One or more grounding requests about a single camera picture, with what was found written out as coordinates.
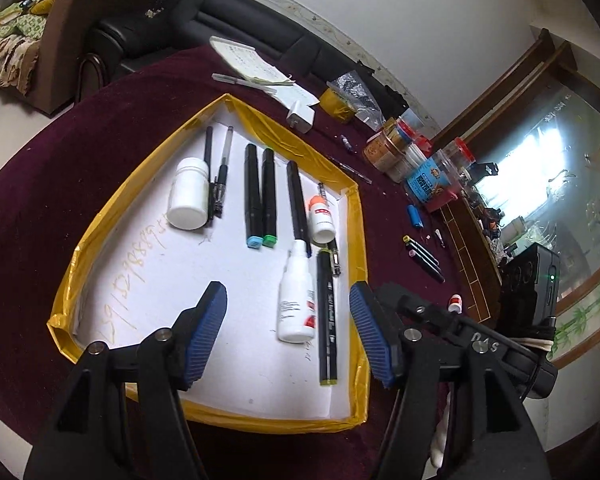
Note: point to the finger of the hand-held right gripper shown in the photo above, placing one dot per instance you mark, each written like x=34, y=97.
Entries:
x=445, y=322

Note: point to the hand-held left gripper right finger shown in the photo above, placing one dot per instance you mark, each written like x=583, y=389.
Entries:
x=372, y=340

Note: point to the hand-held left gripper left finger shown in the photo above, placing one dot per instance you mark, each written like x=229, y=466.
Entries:
x=205, y=340

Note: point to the black marker yellow-green end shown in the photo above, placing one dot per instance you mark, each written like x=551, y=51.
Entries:
x=326, y=320

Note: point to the bamboo print glass sliding door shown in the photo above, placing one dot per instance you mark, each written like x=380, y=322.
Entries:
x=587, y=310

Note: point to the black marker pink end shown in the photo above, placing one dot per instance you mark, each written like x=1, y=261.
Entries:
x=425, y=264

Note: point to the white foam tray yellow tape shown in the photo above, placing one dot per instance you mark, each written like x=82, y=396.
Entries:
x=180, y=280

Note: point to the wooden cabinet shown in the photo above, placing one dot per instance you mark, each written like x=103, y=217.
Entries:
x=472, y=260

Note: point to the black marker yellow end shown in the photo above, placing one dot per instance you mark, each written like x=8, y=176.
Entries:
x=420, y=250

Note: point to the white spray bottle red label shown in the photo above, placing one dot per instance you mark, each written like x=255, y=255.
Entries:
x=296, y=300

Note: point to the black fountain pen section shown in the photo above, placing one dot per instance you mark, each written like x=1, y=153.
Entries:
x=336, y=257

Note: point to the small blue cylinder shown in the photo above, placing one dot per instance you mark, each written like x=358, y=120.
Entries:
x=413, y=215

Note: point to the small white bottle orange cap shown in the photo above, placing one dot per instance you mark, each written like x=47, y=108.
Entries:
x=321, y=220

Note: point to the blue label jar red lid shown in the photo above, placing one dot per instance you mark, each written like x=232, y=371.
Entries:
x=430, y=182

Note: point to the wood framed glass partition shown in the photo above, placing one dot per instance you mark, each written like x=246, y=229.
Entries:
x=555, y=160

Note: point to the white pill bottle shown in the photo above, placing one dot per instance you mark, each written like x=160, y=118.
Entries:
x=187, y=195

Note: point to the black marker blue end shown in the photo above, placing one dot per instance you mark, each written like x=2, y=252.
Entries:
x=252, y=195

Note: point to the black marker green end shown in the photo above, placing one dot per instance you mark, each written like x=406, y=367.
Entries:
x=269, y=200

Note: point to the long black marker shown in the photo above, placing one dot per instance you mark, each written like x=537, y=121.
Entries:
x=298, y=205

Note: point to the small metal pen part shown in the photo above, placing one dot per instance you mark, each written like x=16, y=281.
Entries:
x=323, y=191

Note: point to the clear jar red lid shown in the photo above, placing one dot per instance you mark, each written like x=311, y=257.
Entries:
x=455, y=155

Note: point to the clear-barrel black pen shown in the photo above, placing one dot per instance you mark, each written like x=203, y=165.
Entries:
x=223, y=175

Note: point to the thin black pen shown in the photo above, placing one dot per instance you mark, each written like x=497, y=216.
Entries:
x=209, y=170

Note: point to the thin dark pen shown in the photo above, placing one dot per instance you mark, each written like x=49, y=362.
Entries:
x=350, y=167

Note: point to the orange label jar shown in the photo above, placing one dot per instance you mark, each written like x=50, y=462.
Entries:
x=385, y=147

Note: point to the white charger adapter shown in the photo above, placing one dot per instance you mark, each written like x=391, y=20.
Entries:
x=300, y=116

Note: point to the yellow tape roll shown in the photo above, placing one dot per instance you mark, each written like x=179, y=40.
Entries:
x=337, y=105

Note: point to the clear plastic bag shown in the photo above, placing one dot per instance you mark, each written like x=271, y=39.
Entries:
x=355, y=92

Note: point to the white paper sheet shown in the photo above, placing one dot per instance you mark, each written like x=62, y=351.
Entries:
x=297, y=94

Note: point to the white pen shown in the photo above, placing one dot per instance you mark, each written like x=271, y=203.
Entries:
x=242, y=83

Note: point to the white notepad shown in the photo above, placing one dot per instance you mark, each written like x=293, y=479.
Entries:
x=247, y=60

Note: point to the black leather sofa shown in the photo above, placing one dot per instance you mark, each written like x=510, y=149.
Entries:
x=220, y=15

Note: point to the brown armchair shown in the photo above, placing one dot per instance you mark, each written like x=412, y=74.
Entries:
x=80, y=20

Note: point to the patterned green blanket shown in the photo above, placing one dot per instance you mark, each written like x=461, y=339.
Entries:
x=10, y=40

